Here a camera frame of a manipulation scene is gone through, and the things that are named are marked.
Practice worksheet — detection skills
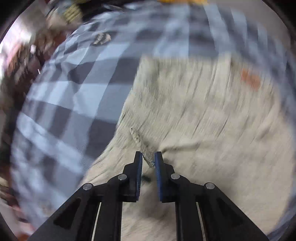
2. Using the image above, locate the yellow paper envelope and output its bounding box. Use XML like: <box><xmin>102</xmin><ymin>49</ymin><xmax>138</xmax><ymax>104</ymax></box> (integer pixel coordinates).
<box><xmin>159</xmin><ymin>0</ymin><xmax>208</xmax><ymax>4</ymax></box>

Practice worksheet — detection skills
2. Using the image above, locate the cream plaid knit shirt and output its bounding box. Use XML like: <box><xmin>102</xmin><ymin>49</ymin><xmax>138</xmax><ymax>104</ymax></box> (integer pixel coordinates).
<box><xmin>84</xmin><ymin>54</ymin><xmax>295</xmax><ymax>240</ymax></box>

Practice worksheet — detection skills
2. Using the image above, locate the pile of clothes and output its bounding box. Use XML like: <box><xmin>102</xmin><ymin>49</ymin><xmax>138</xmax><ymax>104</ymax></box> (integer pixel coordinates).
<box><xmin>46</xmin><ymin>0</ymin><xmax>91</xmax><ymax>30</ymax></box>

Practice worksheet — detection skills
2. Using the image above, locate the blue checkered bed cover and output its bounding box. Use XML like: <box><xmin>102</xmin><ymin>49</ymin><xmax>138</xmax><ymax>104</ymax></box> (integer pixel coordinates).
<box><xmin>11</xmin><ymin>1</ymin><xmax>295</xmax><ymax>240</ymax></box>

